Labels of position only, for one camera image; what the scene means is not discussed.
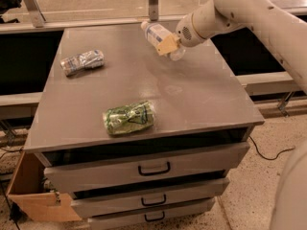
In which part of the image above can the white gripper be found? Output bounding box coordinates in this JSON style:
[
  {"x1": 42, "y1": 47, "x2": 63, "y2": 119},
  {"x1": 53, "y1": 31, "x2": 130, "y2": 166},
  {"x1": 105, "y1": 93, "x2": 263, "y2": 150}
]
[{"x1": 155, "y1": 11, "x2": 206, "y2": 56}]

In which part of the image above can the clear blue-label plastic bottle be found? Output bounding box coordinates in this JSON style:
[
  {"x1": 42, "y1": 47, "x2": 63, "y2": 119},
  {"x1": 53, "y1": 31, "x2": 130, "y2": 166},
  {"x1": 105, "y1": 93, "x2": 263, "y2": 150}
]
[{"x1": 141, "y1": 21, "x2": 185, "y2": 61}]

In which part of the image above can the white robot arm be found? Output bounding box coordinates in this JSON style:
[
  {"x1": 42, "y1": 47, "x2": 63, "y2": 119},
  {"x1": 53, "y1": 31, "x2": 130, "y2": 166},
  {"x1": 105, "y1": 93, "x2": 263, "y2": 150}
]
[{"x1": 157, "y1": 0, "x2": 307, "y2": 230}]

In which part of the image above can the crushed green can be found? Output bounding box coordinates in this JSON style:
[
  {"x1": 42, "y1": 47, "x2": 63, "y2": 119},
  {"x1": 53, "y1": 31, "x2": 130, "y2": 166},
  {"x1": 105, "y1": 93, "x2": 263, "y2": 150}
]
[{"x1": 103, "y1": 101, "x2": 154, "y2": 135}]

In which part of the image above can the grey drawer cabinet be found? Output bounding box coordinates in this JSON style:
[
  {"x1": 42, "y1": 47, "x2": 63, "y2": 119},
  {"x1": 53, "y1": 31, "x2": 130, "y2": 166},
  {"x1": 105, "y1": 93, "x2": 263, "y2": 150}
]
[{"x1": 23, "y1": 20, "x2": 266, "y2": 230}]

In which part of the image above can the crushed silver blue can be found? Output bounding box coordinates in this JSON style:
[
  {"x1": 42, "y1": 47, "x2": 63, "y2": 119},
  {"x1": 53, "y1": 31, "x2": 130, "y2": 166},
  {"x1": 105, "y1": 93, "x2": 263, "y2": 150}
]
[{"x1": 60, "y1": 50, "x2": 105, "y2": 77}]

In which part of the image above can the black object top left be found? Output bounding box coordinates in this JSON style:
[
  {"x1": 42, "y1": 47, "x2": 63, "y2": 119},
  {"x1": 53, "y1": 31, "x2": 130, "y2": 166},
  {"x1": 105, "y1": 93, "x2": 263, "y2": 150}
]
[{"x1": 0, "y1": 0, "x2": 22, "y2": 24}]

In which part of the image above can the top grey drawer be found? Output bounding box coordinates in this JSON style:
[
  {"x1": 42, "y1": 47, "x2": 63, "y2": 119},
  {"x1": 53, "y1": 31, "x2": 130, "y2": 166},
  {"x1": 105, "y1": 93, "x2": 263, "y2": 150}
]
[{"x1": 44, "y1": 142, "x2": 249, "y2": 193}]

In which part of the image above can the grey drawer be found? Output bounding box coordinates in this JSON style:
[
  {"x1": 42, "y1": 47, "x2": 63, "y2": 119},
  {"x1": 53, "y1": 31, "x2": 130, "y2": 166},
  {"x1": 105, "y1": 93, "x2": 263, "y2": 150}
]
[
  {"x1": 88, "y1": 198, "x2": 215, "y2": 230},
  {"x1": 44, "y1": 142, "x2": 249, "y2": 193},
  {"x1": 71, "y1": 174, "x2": 229, "y2": 219}
]

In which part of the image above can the middle grey drawer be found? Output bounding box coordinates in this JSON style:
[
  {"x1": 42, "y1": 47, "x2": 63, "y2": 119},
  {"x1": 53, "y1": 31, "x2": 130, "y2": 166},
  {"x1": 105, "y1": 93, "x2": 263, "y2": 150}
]
[{"x1": 71, "y1": 174, "x2": 229, "y2": 219}]

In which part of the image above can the bottom grey drawer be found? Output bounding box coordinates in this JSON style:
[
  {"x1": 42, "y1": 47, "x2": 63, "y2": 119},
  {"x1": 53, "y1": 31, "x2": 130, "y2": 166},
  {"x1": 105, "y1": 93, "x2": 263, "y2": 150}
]
[{"x1": 88, "y1": 198, "x2": 215, "y2": 230}]

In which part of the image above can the cardboard box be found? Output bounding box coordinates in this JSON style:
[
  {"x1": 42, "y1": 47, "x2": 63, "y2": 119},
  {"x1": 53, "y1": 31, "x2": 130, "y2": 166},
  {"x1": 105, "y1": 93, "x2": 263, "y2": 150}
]
[{"x1": 7, "y1": 152, "x2": 81, "y2": 222}]

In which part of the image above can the metal railing frame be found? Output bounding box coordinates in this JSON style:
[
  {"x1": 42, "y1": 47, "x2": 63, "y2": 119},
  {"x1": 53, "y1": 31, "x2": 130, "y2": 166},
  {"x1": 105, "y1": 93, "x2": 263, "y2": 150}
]
[{"x1": 0, "y1": 0, "x2": 307, "y2": 34}]

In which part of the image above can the black floor cable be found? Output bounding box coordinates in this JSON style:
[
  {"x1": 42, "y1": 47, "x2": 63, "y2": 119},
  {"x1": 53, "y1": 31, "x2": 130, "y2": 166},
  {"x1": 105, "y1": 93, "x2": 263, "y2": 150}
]
[{"x1": 248, "y1": 135, "x2": 296, "y2": 162}]

